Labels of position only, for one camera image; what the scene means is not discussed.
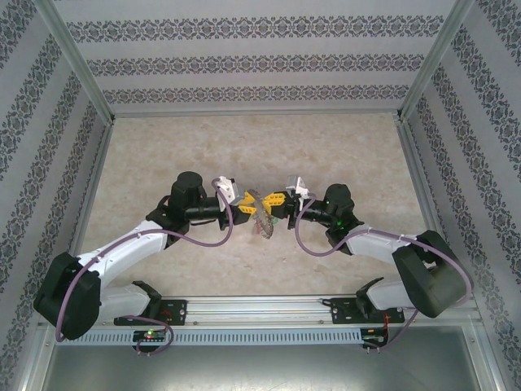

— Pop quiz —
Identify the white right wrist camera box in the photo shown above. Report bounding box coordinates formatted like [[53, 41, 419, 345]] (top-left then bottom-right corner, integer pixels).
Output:
[[286, 175, 309, 201]]

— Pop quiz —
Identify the aluminium frame post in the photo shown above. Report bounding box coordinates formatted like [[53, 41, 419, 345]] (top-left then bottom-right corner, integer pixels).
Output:
[[398, 0, 476, 121], [34, 0, 116, 123]]

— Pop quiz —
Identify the grey sheet metal tray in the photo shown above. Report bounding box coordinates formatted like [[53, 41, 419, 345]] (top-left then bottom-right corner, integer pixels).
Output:
[[20, 344, 501, 391]]

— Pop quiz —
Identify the small controller circuit board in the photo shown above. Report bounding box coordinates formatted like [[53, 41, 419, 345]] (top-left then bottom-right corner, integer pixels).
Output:
[[132, 328, 170, 355], [361, 325, 391, 352]]

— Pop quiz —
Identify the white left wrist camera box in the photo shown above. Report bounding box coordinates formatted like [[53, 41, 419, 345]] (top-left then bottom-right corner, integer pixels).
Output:
[[213, 175, 245, 205]]

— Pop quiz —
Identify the slotted grey cable duct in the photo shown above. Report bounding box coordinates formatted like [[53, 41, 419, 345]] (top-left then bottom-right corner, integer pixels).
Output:
[[55, 327, 364, 346]]

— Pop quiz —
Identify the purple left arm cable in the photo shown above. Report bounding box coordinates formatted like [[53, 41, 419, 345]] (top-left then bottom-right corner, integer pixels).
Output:
[[55, 181, 235, 356]]

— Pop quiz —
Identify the aluminium enclosure rail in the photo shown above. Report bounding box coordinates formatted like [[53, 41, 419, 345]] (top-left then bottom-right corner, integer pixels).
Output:
[[55, 120, 117, 301], [110, 109, 404, 120], [396, 120, 479, 301]]

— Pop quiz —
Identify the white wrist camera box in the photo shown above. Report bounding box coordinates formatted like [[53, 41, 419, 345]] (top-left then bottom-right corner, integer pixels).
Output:
[[286, 175, 309, 201], [213, 175, 245, 205]]

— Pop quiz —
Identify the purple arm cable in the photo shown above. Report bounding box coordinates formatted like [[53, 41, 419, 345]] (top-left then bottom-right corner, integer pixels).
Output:
[[293, 195, 475, 354], [55, 181, 235, 356]]

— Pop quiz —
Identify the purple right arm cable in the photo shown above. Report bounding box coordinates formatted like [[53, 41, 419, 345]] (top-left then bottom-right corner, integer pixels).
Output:
[[293, 195, 475, 354]]

